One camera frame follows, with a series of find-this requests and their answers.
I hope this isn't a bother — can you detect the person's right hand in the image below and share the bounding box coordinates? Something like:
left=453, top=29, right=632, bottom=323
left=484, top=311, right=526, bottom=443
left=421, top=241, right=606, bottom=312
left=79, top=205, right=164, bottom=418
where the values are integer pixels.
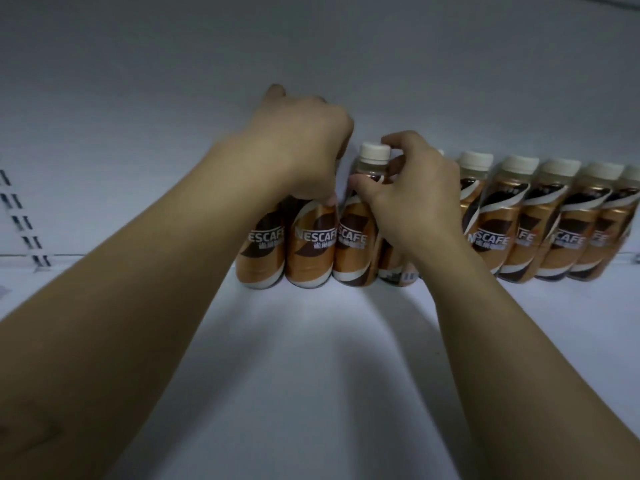
left=348, top=130, right=469, bottom=268

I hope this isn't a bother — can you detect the person's left hand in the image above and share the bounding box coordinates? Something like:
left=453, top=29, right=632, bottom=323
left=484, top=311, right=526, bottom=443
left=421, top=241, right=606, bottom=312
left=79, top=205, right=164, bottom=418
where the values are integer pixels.
left=233, top=84, right=355, bottom=208

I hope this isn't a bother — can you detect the group of Nescafe coffee bottles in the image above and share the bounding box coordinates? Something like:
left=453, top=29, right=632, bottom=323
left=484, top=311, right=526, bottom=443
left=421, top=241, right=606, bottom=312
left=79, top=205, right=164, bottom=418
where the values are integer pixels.
left=235, top=150, right=640, bottom=291

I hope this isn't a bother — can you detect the white metal shelf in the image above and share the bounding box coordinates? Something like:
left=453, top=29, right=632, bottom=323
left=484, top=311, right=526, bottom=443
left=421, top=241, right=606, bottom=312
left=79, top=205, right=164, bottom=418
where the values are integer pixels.
left=0, top=0, right=640, bottom=480

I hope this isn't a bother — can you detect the person's right forearm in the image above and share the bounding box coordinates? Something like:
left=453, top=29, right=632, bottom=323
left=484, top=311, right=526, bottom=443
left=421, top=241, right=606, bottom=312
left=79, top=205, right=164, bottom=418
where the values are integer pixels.
left=415, top=234, right=640, bottom=480

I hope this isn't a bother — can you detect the person's left forearm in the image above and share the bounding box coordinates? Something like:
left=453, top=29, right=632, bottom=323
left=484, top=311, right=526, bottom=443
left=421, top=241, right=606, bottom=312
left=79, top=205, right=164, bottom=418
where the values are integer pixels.
left=0, top=137, right=296, bottom=480

